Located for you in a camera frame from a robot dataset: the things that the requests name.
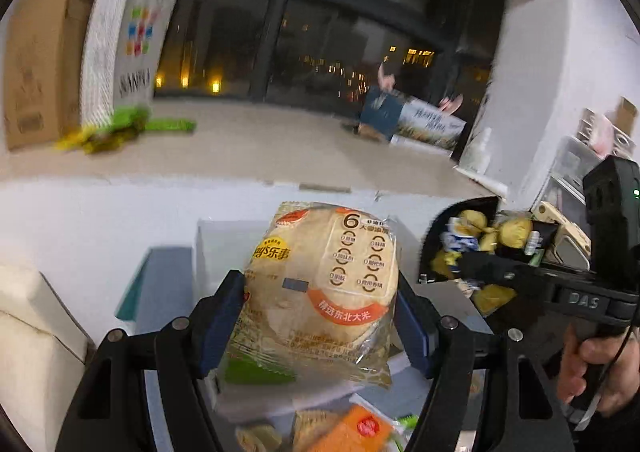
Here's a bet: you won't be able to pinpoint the beige small carton box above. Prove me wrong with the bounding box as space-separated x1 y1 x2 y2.
532 202 591 270

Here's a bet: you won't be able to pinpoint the green sachets on sill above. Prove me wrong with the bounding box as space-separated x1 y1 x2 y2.
55 106 198 155

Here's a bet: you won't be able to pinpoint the cream leather sofa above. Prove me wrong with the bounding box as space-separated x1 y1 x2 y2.
1 264 92 451

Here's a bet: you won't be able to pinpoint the white Sanfu shopping bag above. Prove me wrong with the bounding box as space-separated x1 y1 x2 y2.
79 0 177 127

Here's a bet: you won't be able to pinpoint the round rice cracker pack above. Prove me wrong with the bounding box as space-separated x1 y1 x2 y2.
222 202 399 387

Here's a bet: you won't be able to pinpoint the black green snack bag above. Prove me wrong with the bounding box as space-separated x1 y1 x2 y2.
418 196 559 318

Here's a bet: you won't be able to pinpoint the white lotion bottle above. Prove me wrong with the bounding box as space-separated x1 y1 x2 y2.
459 127 491 175

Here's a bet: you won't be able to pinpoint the clear plastic drawer unit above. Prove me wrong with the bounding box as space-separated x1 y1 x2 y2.
536 137 601 216

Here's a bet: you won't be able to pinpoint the brown cardboard box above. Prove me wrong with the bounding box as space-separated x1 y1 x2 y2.
3 0 93 150

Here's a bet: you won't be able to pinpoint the printed tissue box on sill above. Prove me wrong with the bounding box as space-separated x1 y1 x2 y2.
356 86 466 153

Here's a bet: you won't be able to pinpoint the white open storage box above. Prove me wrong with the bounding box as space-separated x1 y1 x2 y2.
194 218 497 423

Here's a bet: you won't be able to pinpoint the orange snack packet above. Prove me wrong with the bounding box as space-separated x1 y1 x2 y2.
309 404 394 452

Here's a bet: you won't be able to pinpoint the person's right hand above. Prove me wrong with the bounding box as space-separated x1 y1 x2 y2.
555 323 640 418

